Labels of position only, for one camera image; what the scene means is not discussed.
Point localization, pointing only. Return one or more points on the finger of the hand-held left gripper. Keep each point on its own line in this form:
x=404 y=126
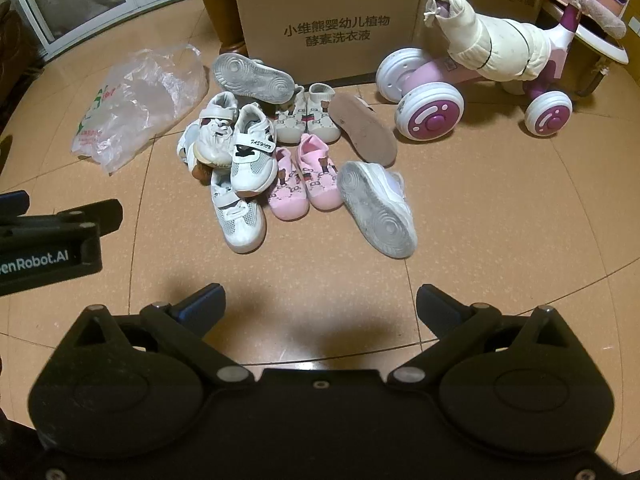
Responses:
x=95 y=215
x=12 y=206

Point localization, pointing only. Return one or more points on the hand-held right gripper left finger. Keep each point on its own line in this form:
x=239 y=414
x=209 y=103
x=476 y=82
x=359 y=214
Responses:
x=207 y=302

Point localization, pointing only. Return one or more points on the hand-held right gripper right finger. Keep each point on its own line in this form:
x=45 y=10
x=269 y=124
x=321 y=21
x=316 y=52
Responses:
x=435 y=305

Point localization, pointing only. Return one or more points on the lavender white lace sneaker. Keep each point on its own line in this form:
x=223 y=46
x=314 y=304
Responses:
x=375 y=215
x=250 y=77

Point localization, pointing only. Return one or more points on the white sneaker maroon trim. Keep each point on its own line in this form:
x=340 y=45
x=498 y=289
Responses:
x=186 y=145
x=215 y=135

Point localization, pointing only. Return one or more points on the pink patterned sock shoe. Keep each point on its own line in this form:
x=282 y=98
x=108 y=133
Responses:
x=322 y=180
x=287 y=195

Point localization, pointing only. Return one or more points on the clear plastic bag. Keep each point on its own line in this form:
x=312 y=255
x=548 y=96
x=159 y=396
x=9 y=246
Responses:
x=130 y=105

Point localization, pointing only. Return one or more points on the pink white toddler balance bike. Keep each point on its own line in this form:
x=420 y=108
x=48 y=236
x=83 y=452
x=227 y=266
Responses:
x=430 y=120

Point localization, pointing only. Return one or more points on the brown wooden table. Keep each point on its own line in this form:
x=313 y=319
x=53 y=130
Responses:
x=220 y=10

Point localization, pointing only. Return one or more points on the cream padded cloth cover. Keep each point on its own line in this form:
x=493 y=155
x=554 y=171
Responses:
x=505 y=45

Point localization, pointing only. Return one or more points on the large printed cardboard box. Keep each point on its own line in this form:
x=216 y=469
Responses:
x=325 y=0

